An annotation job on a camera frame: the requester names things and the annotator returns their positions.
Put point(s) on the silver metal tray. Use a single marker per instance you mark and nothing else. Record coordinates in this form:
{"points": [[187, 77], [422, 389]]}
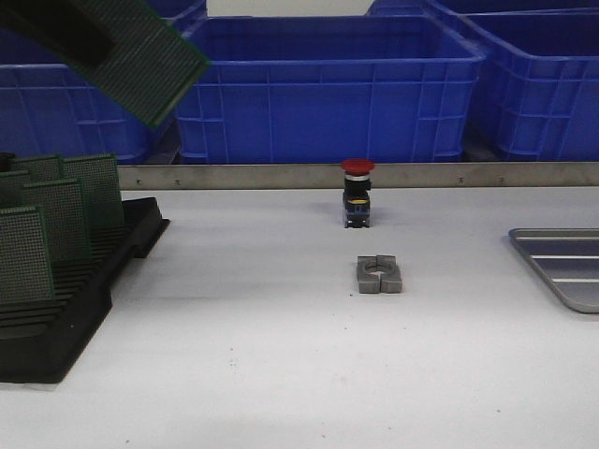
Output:
{"points": [[566, 259]]}

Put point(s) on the blue plastic crate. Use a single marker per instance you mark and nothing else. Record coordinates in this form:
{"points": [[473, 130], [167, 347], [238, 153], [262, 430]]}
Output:
{"points": [[48, 108], [536, 98], [324, 89]]}

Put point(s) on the blue plastic crate left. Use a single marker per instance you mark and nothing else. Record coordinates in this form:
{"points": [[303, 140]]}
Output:
{"points": [[48, 108]]}

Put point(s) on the red emergency stop button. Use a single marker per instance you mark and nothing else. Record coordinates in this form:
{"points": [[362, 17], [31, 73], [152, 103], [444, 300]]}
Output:
{"points": [[356, 199]]}

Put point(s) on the stainless steel shelf frame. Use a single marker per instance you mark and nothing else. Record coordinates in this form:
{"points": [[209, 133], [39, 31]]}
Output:
{"points": [[332, 176]]}

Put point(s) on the green perforated circuit board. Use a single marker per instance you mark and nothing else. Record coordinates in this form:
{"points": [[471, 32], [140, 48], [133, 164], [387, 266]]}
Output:
{"points": [[151, 67]]}

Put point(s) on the black slotted board rack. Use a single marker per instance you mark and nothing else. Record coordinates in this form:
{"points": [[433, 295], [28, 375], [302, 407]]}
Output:
{"points": [[40, 341]]}

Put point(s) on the grey metal clamp block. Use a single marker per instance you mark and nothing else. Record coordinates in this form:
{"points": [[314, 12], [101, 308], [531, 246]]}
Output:
{"points": [[378, 274]]}

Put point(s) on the blue plastic crate centre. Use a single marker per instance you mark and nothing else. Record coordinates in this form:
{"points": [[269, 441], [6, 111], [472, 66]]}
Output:
{"points": [[324, 89]]}

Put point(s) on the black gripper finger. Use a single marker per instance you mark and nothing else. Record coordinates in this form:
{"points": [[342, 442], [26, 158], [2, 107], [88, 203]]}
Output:
{"points": [[69, 32]]}

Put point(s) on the blue plastic crate right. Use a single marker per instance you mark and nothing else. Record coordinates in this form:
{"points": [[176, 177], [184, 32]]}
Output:
{"points": [[536, 98]]}

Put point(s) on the blue crate rear right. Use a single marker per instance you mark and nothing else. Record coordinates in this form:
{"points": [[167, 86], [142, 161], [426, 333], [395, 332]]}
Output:
{"points": [[457, 7]]}

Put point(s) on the blue crate rear left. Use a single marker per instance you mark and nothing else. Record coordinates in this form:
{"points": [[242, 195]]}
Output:
{"points": [[173, 10]]}

